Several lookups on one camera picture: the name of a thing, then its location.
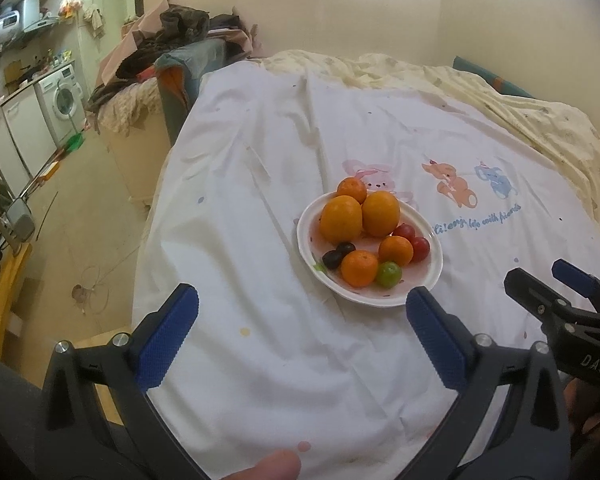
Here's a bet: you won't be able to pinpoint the white washing machine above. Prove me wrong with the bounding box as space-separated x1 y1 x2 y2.
34 62 88 145

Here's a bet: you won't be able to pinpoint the pink dotted oval plate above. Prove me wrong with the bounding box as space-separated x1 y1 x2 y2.
296 190 444 308

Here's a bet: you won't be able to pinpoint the small mandarin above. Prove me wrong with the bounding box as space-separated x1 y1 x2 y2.
341 250 380 289
378 235 414 267
336 177 368 204

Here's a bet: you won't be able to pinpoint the large orange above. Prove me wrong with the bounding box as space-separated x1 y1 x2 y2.
361 191 401 238
320 195 364 244

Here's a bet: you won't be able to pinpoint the person's left hand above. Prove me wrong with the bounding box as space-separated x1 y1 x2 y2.
219 450 302 480

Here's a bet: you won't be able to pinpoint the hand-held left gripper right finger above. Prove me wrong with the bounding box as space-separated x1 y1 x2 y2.
405 286 571 480

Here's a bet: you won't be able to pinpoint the white printed bed sheet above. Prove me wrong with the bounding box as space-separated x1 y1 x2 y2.
130 57 593 480

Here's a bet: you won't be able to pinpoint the pile of dark clothes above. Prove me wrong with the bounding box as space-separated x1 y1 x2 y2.
86 0 263 111

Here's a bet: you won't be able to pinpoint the yellow wooden table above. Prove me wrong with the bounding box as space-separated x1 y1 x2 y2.
0 217 35 361

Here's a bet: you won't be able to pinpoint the green cherry tomato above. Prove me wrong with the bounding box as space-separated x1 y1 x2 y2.
377 261 403 289

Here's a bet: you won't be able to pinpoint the green broom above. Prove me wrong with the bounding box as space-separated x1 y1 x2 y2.
17 129 87 196

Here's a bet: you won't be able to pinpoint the pale yellow quilt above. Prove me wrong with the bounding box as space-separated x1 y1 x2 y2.
252 49 600 241

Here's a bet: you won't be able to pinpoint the silver range hood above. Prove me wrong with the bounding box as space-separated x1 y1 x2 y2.
0 0 61 35

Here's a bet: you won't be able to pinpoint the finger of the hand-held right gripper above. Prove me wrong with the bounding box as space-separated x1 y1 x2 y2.
551 259 600 318
503 267 588 333

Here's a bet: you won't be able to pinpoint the white kitchen cabinets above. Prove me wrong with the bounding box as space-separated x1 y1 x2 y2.
0 89 48 201

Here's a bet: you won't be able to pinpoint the person's right hand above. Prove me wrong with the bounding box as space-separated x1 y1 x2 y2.
562 376 600 461

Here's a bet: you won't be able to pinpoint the thin wire loop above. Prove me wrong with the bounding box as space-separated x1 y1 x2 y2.
71 265 113 317

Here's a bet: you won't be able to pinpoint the teal pillow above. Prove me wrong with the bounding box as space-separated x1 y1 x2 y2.
452 55 537 100

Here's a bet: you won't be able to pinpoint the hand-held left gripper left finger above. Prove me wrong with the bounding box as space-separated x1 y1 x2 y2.
42 282 201 480

